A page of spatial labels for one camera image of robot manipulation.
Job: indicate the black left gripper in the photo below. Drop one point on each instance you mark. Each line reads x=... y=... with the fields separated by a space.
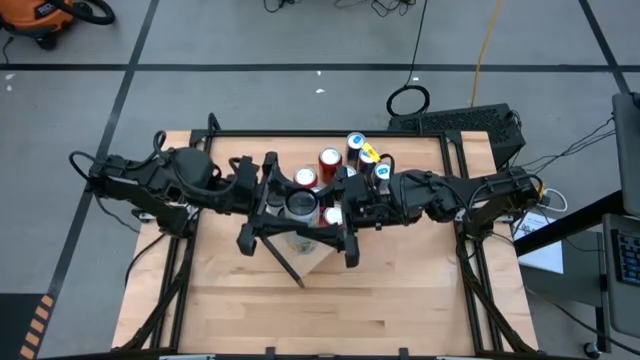
x=245 y=187

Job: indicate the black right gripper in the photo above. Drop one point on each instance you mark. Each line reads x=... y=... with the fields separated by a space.
x=362 y=202

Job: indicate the orange soda can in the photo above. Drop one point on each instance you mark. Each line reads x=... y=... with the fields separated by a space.
x=305 y=176

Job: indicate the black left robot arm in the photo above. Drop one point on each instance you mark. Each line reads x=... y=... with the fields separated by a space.
x=185 y=170

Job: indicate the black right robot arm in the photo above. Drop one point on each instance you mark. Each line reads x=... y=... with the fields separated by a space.
x=475 y=192

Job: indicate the wooden shelf black metal legs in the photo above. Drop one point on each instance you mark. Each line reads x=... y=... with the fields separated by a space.
x=320 y=260

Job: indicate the white paper sheet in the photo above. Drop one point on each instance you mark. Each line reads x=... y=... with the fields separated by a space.
x=542 y=250

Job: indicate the black metal beam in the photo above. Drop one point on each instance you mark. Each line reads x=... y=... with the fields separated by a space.
x=565 y=225

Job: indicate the black mat orange stripes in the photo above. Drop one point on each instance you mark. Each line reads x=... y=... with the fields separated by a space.
x=15 y=325

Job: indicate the black caster wheel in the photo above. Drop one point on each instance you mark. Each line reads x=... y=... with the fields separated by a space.
x=592 y=349

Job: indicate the grey console with keyboard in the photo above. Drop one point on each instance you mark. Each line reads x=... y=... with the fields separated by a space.
x=625 y=260

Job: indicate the orange shop vacuum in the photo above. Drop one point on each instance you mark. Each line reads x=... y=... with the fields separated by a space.
x=35 y=17

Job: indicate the black aluminium table frame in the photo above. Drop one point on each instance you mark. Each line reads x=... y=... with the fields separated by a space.
x=320 y=134

